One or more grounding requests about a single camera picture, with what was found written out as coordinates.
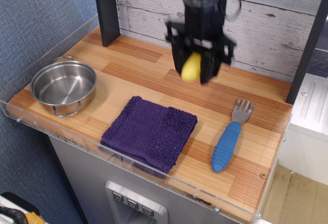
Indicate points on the stainless steel pot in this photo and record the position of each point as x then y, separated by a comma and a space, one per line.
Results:
64, 87

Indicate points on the yellow toy corn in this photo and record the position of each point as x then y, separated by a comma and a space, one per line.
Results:
191, 69

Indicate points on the black post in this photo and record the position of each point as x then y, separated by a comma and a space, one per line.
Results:
108, 21
308, 52

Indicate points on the grey toy fridge cabinet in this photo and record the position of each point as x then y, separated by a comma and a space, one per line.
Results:
88, 169

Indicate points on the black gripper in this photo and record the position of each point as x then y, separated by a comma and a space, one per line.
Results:
202, 32

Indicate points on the yellow tape object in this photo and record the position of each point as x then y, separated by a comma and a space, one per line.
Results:
33, 218

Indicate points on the blue handled fork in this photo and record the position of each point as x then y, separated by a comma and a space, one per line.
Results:
225, 147

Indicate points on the purple towel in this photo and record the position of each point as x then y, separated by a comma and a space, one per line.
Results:
152, 134

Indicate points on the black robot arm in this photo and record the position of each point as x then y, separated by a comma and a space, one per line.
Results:
201, 32

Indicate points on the black right post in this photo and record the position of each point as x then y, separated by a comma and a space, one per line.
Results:
308, 52

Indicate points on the clear acrylic edge guard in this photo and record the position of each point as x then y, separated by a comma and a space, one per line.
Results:
139, 63

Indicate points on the black left post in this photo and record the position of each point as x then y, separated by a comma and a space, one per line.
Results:
108, 21

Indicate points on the silver dispenser panel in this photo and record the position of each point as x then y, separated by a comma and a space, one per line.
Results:
131, 207

